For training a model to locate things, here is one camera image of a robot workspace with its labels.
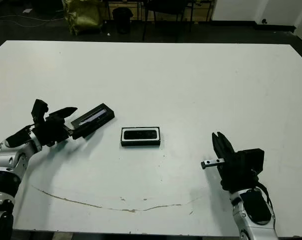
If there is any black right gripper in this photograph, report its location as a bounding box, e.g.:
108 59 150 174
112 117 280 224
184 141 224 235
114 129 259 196
200 131 265 193

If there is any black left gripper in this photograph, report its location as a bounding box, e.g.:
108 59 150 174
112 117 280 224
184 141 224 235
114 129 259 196
30 99 86 148

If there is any black box lid with print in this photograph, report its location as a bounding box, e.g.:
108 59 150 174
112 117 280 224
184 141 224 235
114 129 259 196
70 102 116 140

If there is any slim black camera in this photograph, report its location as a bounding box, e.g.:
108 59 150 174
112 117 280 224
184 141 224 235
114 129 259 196
123 129 158 141

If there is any black box base white insert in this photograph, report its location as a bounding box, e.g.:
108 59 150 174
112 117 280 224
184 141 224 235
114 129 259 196
120 126 161 148

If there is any yellow-green plastic bag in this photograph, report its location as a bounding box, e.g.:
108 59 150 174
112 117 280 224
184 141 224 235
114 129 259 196
62 0 104 36

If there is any black floor bin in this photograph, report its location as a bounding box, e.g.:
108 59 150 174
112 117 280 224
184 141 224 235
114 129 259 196
112 7 134 35

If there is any thin white floor cable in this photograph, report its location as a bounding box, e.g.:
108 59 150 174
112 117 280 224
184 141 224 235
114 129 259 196
0 14 67 27

